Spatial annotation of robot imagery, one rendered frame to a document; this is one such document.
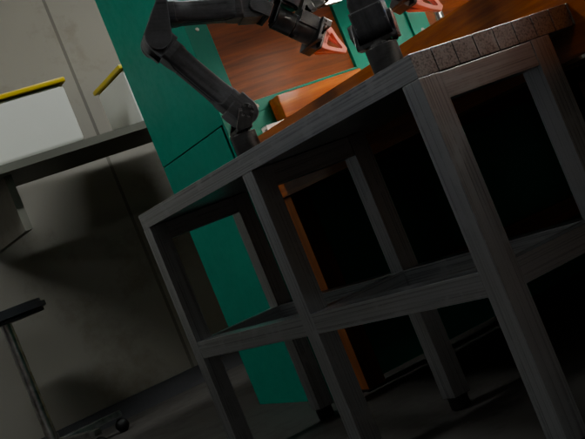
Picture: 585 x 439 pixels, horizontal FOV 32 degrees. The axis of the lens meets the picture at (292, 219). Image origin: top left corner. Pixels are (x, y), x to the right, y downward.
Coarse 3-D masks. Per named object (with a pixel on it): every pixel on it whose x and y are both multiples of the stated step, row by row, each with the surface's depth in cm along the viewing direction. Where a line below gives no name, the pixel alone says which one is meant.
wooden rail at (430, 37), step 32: (480, 0) 191; (512, 0) 184; (544, 0) 178; (576, 0) 172; (448, 32) 202; (576, 32) 174; (320, 96) 249; (480, 96) 200; (384, 128) 231; (416, 128) 221; (288, 192) 279
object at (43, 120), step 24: (0, 96) 384; (24, 96) 389; (48, 96) 393; (0, 120) 383; (24, 120) 387; (48, 120) 391; (72, 120) 396; (0, 144) 381; (24, 144) 385; (48, 144) 390
